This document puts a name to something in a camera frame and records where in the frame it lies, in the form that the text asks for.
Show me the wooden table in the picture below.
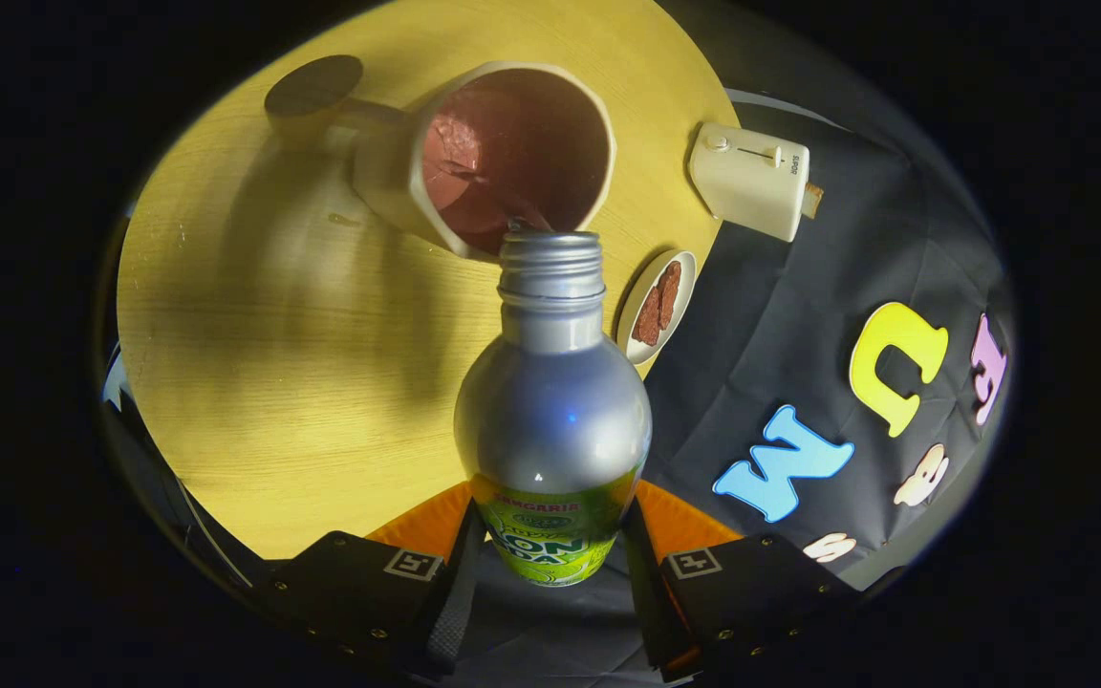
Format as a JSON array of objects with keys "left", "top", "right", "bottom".
[{"left": 117, "top": 0, "right": 741, "bottom": 561}]

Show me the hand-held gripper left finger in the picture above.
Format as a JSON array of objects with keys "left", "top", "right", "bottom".
[{"left": 264, "top": 483, "right": 486, "bottom": 675}]

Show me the silver juice bottle green label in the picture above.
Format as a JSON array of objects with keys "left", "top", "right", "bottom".
[{"left": 454, "top": 229, "right": 654, "bottom": 588}]

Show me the white toaster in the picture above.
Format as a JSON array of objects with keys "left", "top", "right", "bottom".
[{"left": 688, "top": 121, "right": 811, "bottom": 243}]

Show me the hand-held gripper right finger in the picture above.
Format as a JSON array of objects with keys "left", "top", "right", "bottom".
[{"left": 620, "top": 481, "right": 862, "bottom": 681}]

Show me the beige cup with wooden handle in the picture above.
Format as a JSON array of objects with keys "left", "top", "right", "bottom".
[{"left": 264, "top": 54, "right": 617, "bottom": 264}]

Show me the round white plate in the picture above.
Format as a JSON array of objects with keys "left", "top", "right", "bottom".
[{"left": 615, "top": 250, "right": 698, "bottom": 366}]

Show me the brown meat slice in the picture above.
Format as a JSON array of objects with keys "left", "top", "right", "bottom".
[
  {"left": 632, "top": 282, "right": 666, "bottom": 347},
  {"left": 656, "top": 261, "right": 682, "bottom": 326}
]

